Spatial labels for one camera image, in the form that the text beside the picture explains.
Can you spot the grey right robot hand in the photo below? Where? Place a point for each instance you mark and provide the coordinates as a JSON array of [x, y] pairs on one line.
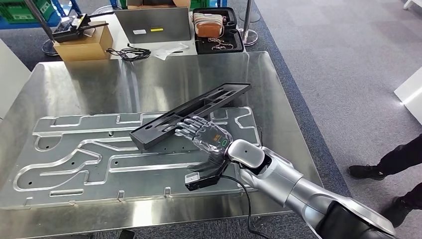
[[214, 140]]

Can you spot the black plastic plate frame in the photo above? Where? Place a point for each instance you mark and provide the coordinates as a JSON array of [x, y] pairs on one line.
[[148, 138]]

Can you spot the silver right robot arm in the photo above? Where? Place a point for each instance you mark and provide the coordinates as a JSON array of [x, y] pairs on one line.
[[280, 181]]

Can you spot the stainless steel workbench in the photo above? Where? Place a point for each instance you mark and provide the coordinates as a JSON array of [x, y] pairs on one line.
[[165, 79]]

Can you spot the clear plastic bag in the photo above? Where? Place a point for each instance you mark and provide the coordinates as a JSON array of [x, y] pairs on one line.
[[169, 50]]

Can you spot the black foam-lined case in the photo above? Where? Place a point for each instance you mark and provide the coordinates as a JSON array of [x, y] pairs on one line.
[[237, 36]]

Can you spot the brown striped pouch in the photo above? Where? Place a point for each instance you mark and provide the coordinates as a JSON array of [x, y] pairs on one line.
[[208, 29]]

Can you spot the chrome stanchion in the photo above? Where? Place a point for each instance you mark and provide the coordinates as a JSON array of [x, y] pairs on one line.
[[248, 16], [256, 17]]

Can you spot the grey laptop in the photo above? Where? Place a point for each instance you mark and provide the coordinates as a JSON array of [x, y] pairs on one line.
[[153, 23]]

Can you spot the white desk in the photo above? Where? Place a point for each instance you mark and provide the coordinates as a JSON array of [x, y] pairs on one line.
[[119, 46]]

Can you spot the green crate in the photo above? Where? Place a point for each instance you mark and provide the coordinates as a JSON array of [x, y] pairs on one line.
[[26, 13], [199, 3]]

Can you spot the stamped silver metal panel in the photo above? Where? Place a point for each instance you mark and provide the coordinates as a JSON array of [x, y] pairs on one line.
[[66, 158]]

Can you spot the closed brown cardboard box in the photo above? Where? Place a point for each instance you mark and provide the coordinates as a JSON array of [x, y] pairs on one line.
[[84, 46]]

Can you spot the black handheld controller device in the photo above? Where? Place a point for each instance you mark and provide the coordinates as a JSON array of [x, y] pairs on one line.
[[69, 32]]

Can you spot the person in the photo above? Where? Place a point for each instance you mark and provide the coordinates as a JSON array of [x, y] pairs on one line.
[[402, 158]]

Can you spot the white board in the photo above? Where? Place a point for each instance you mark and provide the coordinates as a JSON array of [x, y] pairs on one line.
[[410, 95]]

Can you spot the grey pole stand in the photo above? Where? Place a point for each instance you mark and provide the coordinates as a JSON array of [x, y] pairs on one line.
[[38, 14]]

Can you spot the blue storage rack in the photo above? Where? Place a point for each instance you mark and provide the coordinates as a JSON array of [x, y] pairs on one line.
[[19, 25]]

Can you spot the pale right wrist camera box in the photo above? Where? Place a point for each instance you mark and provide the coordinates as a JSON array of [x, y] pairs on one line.
[[197, 183]]

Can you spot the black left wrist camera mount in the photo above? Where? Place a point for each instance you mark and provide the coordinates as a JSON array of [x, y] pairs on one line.
[[127, 235]]

